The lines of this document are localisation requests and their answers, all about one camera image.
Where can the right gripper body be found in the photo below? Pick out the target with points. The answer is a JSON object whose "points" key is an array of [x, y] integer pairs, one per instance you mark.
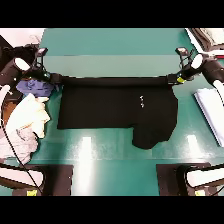
{"points": [[174, 79]]}

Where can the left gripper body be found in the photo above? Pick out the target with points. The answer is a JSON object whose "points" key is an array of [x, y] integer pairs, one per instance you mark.
{"points": [[55, 79]]}

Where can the black T-shirt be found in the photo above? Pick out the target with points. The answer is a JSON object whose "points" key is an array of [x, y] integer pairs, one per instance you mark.
{"points": [[113, 103]]}

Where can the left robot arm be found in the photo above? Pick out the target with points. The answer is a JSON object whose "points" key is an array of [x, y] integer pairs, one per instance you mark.
{"points": [[11, 69]]}

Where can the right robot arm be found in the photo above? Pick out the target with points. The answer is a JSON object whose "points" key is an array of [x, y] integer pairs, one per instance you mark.
{"points": [[210, 68]]}

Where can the blue garment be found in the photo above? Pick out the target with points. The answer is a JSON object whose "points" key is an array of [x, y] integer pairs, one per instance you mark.
{"points": [[34, 86]]}

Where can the cream garment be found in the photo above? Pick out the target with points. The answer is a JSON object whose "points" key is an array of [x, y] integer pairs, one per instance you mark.
{"points": [[28, 111]]}

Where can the white garment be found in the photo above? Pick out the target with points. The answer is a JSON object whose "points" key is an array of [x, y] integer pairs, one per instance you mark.
{"points": [[213, 110]]}

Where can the dark brown garment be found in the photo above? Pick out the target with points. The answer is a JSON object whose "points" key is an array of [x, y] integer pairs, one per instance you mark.
{"points": [[204, 36]]}

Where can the grey garment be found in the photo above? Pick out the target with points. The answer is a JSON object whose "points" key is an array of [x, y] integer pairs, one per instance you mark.
{"points": [[16, 146]]}

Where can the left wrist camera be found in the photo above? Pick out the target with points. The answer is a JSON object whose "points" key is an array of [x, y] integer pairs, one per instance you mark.
{"points": [[41, 52]]}

